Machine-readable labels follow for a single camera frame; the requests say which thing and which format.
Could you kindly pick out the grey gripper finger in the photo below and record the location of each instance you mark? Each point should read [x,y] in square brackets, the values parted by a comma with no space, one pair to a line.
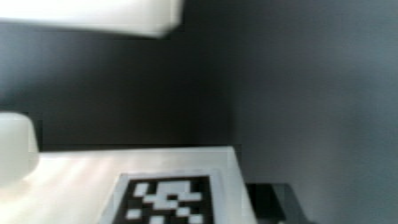
[275,205]

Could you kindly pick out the white front drawer tray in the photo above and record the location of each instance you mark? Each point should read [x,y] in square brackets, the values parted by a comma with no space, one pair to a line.
[153,186]

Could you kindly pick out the white drawer cabinet box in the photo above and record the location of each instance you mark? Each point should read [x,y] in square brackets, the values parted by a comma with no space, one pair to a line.
[135,17]

